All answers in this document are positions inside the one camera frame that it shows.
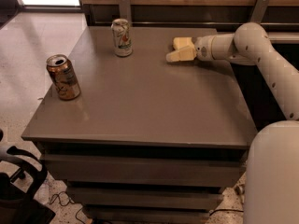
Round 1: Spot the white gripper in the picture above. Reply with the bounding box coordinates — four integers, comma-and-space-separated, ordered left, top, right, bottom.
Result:
166, 35, 214, 63

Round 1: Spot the yellow sponge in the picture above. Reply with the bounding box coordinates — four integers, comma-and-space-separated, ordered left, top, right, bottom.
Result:
173, 37, 194, 50

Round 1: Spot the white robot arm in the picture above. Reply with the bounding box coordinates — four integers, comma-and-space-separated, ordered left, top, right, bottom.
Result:
166, 22, 299, 224

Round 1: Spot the white 7up can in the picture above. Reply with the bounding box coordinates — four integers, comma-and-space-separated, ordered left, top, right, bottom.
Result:
111, 19, 133, 57

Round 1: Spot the orange soda can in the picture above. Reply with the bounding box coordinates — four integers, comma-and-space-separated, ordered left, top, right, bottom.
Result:
46, 54, 80, 101

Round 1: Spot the grey drawer cabinet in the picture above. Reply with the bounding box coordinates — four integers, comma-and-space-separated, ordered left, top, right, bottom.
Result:
23, 27, 256, 224

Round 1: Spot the black office chair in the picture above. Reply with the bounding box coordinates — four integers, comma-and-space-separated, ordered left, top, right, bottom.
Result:
0, 142, 55, 224

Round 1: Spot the left metal bracket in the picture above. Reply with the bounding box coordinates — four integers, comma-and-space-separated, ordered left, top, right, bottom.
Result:
118, 0, 132, 24

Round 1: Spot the metal bracket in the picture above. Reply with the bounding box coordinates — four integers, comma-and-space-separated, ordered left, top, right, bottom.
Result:
118, 0, 132, 24
249, 0, 270, 23

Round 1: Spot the right metal bracket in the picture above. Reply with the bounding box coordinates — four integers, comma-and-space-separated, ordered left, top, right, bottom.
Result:
249, 0, 270, 23

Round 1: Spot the black power cable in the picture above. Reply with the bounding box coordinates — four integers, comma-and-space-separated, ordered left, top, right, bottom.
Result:
209, 208, 245, 217

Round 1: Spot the black floor cable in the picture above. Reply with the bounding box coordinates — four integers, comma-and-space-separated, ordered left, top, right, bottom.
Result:
49, 190, 92, 224

